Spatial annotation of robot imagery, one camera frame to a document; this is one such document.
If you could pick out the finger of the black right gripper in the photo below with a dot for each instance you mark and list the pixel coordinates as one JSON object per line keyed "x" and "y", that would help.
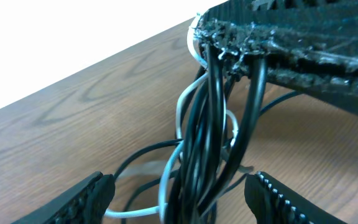
{"x": 309, "y": 46}

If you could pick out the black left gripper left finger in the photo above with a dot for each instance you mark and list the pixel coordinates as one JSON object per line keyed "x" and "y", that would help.
{"x": 85, "y": 202}

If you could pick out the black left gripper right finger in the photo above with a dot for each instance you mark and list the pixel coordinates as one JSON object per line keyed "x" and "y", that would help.
{"x": 273, "y": 202}

